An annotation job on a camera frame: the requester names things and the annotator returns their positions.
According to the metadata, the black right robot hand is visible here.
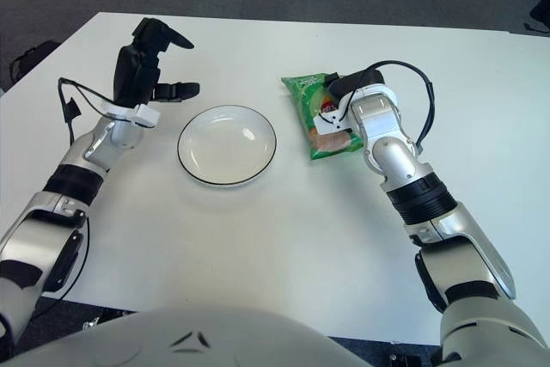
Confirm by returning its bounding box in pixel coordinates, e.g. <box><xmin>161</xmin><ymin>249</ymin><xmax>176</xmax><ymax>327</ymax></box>
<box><xmin>324</xmin><ymin>69</ymin><xmax>386</xmax><ymax>104</ymax></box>

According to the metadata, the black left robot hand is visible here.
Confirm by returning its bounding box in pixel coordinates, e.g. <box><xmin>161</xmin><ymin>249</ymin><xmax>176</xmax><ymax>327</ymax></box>
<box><xmin>112</xmin><ymin>16</ymin><xmax>202</xmax><ymax>109</ymax></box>

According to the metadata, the green potato chip bag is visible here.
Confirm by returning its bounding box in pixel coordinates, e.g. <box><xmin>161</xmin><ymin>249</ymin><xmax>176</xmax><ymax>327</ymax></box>
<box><xmin>281</xmin><ymin>72</ymin><xmax>365</xmax><ymax>162</ymax></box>

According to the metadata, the white plate with black rim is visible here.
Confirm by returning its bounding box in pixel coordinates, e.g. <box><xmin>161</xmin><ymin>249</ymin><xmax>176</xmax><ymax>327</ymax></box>
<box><xmin>177</xmin><ymin>104</ymin><xmax>278</xmax><ymax>189</ymax></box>

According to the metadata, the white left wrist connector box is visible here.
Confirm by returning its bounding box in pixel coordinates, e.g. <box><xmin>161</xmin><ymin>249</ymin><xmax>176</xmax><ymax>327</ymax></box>
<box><xmin>104</xmin><ymin>102</ymin><xmax>161</xmax><ymax>130</ymax></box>

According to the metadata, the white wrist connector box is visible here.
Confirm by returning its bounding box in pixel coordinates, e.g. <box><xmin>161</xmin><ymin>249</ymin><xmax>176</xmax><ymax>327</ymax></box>
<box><xmin>104</xmin><ymin>102</ymin><xmax>161</xmax><ymax>130</ymax></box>
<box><xmin>313</xmin><ymin>107</ymin><xmax>356</xmax><ymax>136</ymax></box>

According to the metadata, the white right wrist connector box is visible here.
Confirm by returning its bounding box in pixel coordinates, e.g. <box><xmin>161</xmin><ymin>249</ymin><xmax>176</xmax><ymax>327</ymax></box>
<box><xmin>313</xmin><ymin>107</ymin><xmax>356</xmax><ymax>136</ymax></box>

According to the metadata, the black backpack on floor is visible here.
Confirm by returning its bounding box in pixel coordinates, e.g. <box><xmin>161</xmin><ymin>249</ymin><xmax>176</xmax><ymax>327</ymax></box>
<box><xmin>8</xmin><ymin>40</ymin><xmax>61</xmax><ymax>83</ymax></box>

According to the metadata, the silver robot torso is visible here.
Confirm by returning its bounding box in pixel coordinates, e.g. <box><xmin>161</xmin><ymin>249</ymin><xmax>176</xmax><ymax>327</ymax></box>
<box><xmin>0</xmin><ymin>304</ymin><xmax>366</xmax><ymax>367</ymax></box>

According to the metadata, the black chair base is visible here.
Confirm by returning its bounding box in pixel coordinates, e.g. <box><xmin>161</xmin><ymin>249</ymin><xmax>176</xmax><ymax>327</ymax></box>
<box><xmin>384</xmin><ymin>349</ymin><xmax>422</xmax><ymax>367</ymax></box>

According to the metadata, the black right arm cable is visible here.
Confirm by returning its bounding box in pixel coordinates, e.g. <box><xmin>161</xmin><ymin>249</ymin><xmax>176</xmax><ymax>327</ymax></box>
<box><xmin>334</xmin><ymin>60</ymin><xmax>435</xmax><ymax>151</ymax></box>

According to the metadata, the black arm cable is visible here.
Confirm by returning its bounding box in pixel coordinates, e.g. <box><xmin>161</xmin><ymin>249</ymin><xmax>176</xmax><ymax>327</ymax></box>
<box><xmin>334</xmin><ymin>60</ymin><xmax>435</xmax><ymax>151</ymax></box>
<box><xmin>38</xmin><ymin>77</ymin><xmax>117</xmax><ymax>302</ymax></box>

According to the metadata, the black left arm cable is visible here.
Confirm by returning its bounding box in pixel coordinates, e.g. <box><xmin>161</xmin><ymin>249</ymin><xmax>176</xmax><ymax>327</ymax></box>
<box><xmin>38</xmin><ymin>77</ymin><xmax>117</xmax><ymax>302</ymax></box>

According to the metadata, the black bag with strap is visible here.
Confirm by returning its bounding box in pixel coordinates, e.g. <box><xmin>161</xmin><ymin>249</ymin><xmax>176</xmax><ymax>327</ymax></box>
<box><xmin>523</xmin><ymin>0</ymin><xmax>550</xmax><ymax>33</ymax></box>

